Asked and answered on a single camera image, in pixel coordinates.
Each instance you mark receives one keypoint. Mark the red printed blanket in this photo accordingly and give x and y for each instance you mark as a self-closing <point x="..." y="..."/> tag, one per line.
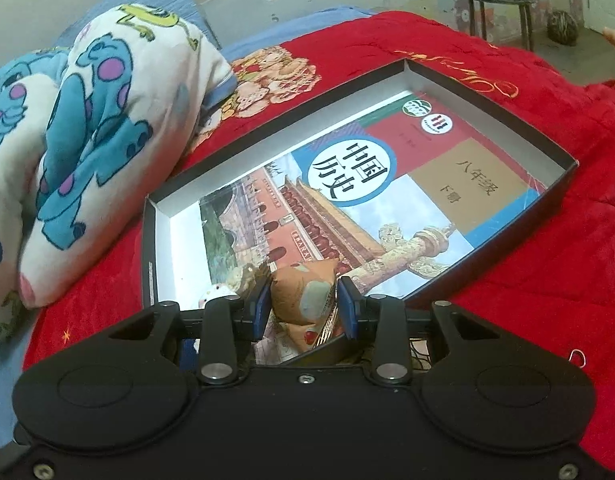
<point x="527" y="285"/>

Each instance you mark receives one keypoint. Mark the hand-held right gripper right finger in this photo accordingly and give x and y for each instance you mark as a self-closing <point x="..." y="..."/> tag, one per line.
<point x="348" y="310"/>

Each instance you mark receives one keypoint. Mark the black shallow cardboard box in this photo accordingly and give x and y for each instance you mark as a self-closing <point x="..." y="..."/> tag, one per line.
<point x="155" y="240"/>

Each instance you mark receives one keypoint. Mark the patterned ball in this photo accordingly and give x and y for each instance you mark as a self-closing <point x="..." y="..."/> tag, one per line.
<point x="562" y="26"/>

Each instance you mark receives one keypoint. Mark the white cartoon monster blanket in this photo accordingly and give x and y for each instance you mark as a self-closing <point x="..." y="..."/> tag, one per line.
<point x="97" y="125"/>

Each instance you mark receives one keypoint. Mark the small white plush charm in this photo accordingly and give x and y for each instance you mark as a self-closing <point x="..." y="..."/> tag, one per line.
<point x="220" y="291"/>

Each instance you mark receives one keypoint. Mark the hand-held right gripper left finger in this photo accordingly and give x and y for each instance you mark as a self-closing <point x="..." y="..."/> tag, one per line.
<point x="260" y="312"/>

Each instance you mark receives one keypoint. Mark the history textbook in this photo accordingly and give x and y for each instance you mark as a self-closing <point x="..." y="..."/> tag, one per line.
<point x="387" y="195"/>

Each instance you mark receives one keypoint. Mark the orange snack packet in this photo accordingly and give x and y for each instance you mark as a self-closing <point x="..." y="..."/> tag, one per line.
<point x="297" y="300"/>

